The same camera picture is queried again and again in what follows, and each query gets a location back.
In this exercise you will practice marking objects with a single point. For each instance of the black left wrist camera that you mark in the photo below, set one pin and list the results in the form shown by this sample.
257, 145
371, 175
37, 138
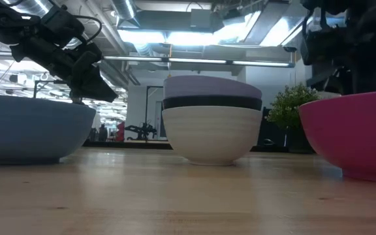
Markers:
62, 24

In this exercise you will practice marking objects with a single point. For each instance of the round silver ventilation duct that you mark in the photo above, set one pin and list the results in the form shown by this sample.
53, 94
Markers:
126, 11

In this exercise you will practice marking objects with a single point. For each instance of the large blue bowl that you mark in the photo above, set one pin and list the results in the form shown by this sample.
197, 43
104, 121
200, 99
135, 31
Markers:
31, 129

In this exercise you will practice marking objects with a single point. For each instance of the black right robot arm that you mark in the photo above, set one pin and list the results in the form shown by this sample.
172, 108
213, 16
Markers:
348, 6

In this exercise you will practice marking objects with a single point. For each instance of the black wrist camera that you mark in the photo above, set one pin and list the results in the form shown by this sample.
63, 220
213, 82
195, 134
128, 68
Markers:
312, 47
62, 24

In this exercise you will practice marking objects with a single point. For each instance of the grey ceiling ventilation box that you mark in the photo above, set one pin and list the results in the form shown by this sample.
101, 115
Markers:
201, 18

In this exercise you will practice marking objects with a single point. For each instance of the lavender bowl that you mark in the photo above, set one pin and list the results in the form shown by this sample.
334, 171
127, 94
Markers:
212, 86

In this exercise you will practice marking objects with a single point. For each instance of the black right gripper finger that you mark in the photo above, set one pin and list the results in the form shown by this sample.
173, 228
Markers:
370, 80
333, 83

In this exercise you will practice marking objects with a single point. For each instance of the black aluminium table frame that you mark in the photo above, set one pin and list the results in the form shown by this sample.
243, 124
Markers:
126, 145

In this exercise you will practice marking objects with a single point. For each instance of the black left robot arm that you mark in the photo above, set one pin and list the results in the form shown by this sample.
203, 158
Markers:
2, 19

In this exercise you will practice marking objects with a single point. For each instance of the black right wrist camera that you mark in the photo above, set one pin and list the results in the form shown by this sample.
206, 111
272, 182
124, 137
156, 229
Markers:
312, 47

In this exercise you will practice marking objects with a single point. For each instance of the large pink bowl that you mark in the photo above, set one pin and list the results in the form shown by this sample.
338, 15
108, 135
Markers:
357, 134

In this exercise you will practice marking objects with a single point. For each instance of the white ribbed bowl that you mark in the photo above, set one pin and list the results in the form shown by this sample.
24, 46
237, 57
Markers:
212, 137

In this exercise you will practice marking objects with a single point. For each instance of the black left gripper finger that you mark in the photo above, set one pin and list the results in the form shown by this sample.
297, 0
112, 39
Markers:
100, 89
81, 75

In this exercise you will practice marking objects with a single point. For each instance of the ceiling light tube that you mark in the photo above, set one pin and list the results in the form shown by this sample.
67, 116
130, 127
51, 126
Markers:
260, 63
132, 58
197, 60

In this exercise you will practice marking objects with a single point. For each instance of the green potted plant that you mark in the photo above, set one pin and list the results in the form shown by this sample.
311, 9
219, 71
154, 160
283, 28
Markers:
292, 101

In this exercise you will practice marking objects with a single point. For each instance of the black background robot arm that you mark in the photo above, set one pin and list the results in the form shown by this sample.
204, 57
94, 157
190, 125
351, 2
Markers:
140, 130

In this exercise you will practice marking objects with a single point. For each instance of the black bowl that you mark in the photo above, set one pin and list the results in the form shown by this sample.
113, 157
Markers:
212, 102

